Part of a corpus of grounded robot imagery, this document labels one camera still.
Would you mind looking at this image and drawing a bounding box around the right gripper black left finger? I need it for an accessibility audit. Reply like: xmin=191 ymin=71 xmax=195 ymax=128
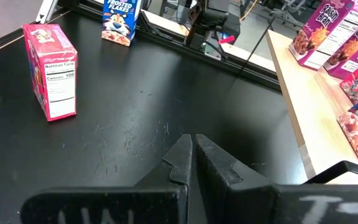
xmin=20 ymin=134 xmax=193 ymax=224

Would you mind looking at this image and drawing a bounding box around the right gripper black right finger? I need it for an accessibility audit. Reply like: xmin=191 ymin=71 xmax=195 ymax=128
xmin=196 ymin=134 xmax=358 ymax=224

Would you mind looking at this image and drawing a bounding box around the blue Frosted Flakes cereal box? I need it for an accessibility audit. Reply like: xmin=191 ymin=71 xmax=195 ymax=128
xmin=336 ymin=96 xmax=358 ymax=167
xmin=101 ymin=0 xmax=142 ymax=47

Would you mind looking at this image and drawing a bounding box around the pink snack box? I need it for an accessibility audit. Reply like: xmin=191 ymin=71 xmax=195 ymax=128
xmin=288 ymin=0 xmax=358 ymax=71

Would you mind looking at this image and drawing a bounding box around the black metal shelf leg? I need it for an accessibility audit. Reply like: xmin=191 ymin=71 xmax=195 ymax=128
xmin=303 ymin=160 xmax=358 ymax=185
xmin=237 ymin=17 xmax=276 ymax=77

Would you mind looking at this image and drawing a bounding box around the light wooden shelf board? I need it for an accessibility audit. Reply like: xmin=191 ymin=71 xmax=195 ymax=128
xmin=265 ymin=29 xmax=358 ymax=185

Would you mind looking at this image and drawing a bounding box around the purple Raisin Bran cereal box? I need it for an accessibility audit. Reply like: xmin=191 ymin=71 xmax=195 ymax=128
xmin=324 ymin=14 xmax=358 ymax=80

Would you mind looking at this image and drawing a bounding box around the red tag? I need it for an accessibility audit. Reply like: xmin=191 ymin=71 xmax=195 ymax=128
xmin=218 ymin=35 xmax=236 ymax=45

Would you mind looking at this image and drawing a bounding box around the grey office chair base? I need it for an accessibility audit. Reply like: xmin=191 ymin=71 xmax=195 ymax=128
xmin=268 ymin=0 xmax=310 ymax=30

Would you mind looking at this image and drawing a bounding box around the silver aluminium profile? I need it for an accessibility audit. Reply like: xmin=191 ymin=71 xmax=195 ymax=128
xmin=35 ymin=0 xmax=58 ymax=24

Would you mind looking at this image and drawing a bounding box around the orange cable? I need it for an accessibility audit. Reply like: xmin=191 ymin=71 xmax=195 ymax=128
xmin=240 ymin=0 xmax=258 ymax=20

